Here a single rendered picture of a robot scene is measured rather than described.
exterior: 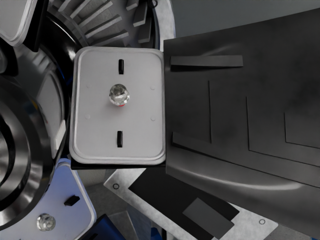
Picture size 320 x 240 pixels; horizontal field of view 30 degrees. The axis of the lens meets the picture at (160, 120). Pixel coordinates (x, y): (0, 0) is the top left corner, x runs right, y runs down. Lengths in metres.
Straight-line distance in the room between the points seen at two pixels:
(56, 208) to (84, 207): 0.03
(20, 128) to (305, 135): 0.19
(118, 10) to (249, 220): 0.22
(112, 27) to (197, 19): 1.02
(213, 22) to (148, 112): 1.12
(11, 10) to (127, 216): 0.30
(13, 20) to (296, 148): 0.20
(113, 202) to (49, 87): 0.27
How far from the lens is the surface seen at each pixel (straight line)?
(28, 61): 0.38
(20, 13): 0.37
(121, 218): 0.61
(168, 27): 0.58
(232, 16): 1.51
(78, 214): 0.48
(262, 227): 0.56
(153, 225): 1.54
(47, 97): 0.37
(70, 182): 0.47
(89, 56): 0.43
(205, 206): 0.54
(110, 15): 0.50
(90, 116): 0.40
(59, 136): 0.37
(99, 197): 0.65
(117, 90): 0.40
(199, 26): 1.53
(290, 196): 0.40
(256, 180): 0.40
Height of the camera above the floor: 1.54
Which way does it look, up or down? 62 degrees down
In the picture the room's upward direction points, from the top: 4 degrees counter-clockwise
